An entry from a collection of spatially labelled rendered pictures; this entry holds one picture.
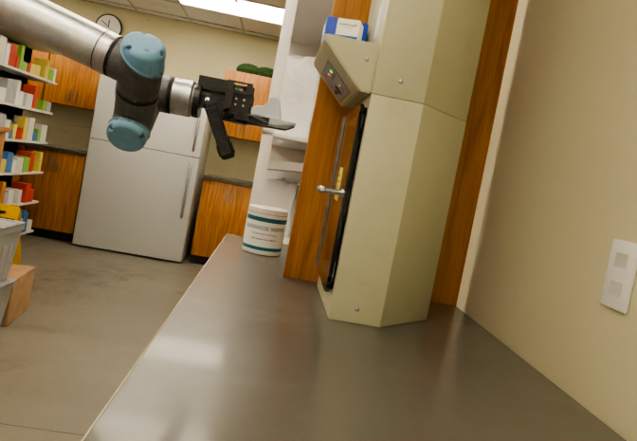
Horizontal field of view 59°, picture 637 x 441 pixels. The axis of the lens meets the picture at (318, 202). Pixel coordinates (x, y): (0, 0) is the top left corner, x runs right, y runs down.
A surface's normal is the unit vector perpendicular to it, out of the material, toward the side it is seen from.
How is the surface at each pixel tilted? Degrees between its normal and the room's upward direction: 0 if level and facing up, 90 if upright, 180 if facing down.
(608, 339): 90
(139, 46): 45
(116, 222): 90
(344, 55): 90
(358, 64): 90
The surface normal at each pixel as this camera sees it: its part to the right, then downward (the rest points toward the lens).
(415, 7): 0.07, 0.07
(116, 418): 0.18, -0.98
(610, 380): -0.98, -0.18
